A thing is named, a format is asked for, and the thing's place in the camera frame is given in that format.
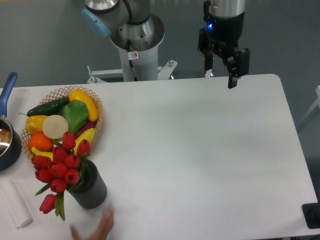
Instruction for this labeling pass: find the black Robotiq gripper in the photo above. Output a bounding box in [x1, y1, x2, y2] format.
[197, 0, 250, 89]

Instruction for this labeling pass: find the dark grey ribbed vase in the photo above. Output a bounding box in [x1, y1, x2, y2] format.
[70, 159, 107, 209]

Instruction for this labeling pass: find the red tulip bouquet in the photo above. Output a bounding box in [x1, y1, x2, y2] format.
[31, 131, 92, 221]

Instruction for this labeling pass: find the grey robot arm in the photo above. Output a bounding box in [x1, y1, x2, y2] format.
[81, 0, 250, 88]

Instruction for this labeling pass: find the person's hand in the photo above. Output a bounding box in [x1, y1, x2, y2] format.
[69, 202, 115, 240]

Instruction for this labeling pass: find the purple eggplant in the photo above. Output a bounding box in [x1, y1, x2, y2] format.
[74, 121, 96, 140]

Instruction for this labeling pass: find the yellow squash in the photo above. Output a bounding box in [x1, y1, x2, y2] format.
[69, 89, 99, 122]

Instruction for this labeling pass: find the yellow banana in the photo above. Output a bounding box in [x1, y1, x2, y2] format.
[31, 128, 96, 161]

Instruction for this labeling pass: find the green leafy vegetable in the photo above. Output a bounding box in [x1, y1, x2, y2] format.
[58, 100, 89, 135]

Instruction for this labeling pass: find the woven wicker basket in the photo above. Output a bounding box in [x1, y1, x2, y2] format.
[21, 85, 104, 160]

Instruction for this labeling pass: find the green cucumber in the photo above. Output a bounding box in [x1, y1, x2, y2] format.
[19, 97, 70, 117]

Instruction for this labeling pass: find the black device at table edge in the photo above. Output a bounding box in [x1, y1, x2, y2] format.
[301, 202, 320, 229]

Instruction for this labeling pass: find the white round onion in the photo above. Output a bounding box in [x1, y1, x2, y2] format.
[42, 115, 69, 140]

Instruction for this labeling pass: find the yellow bell pepper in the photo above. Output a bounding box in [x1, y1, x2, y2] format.
[25, 115, 48, 135]

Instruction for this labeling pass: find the orange fruit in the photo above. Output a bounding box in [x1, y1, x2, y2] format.
[28, 132, 54, 152]

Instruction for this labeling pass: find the white rolled cloth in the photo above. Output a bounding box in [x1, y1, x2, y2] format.
[1, 180, 33, 229]

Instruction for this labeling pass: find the white furniture frame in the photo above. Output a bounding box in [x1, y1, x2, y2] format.
[296, 85, 320, 133]

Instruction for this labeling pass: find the dark pot with blue handle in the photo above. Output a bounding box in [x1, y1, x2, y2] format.
[0, 72, 22, 171]

